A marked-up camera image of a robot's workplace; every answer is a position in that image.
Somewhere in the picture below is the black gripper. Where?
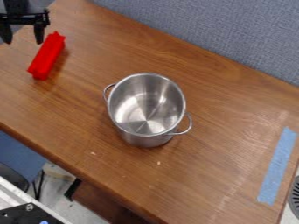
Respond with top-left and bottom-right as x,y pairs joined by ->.
0,0 -> 51,44

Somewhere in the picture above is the stainless steel pot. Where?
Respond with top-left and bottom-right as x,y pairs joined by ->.
103,72 -> 192,148

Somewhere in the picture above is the red rectangular block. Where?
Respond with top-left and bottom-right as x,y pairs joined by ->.
27,31 -> 65,80

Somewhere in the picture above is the black round chair base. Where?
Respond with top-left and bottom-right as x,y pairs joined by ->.
0,163 -> 29,192

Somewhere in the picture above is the black device bottom left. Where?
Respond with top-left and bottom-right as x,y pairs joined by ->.
0,203 -> 64,224

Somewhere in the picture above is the blue tape strip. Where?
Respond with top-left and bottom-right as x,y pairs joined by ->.
256,127 -> 299,206

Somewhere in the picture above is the dark fan grille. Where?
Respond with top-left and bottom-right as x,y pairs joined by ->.
288,176 -> 299,220

